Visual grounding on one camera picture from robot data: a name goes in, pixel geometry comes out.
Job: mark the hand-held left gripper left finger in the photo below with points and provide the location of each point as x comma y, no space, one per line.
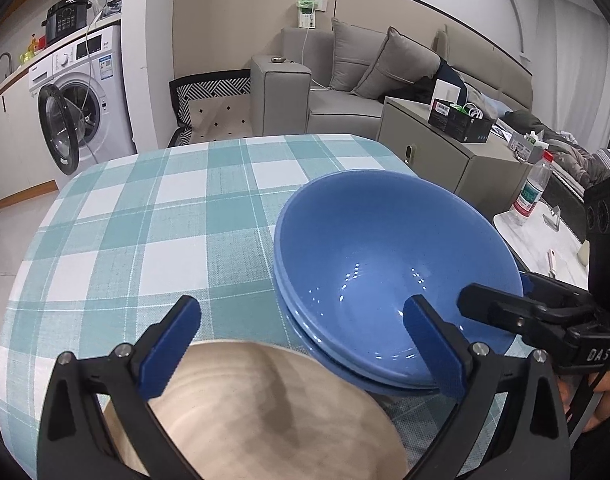
167,350

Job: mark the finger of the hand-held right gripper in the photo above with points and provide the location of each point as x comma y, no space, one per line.
555,290
505,310

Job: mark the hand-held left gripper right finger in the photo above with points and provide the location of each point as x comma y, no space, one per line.
435,352

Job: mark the cream round plate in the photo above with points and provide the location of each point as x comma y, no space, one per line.
265,410

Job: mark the person's right hand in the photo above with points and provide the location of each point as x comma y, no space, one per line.
605,395

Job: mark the white stick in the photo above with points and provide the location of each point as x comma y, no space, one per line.
552,262

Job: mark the small metal stand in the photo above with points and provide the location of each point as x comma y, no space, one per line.
551,219

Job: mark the plastic water bottle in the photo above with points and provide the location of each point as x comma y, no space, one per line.
531,192

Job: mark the teal plaid tablecloth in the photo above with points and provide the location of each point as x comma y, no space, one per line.
135,240

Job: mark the grey clothes pile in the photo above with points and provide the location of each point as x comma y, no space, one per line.
570,152

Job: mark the small white green box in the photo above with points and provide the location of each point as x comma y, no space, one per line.
525,146

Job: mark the grey side cabinet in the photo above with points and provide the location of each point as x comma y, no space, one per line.
435,160

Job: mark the black box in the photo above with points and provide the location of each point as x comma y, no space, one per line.
457,125

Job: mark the dark clothing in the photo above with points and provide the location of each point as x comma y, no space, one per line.
415,90

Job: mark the white washing machine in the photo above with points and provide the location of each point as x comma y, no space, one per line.
110,110

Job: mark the white kitchen cabinets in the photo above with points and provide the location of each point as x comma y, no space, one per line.
15,150

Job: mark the grey sofa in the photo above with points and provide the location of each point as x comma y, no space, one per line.
335,115

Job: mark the grey sofa pillow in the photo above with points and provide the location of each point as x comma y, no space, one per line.
400,67
352,55

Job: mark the metal faucet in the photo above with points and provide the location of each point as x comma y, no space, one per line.
6,62

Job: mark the yellow green bottle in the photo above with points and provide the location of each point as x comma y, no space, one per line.
29,50

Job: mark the black pressure cooker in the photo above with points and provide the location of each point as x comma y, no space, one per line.
67,17

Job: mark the white green wall device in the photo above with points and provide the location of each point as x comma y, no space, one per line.
309,12

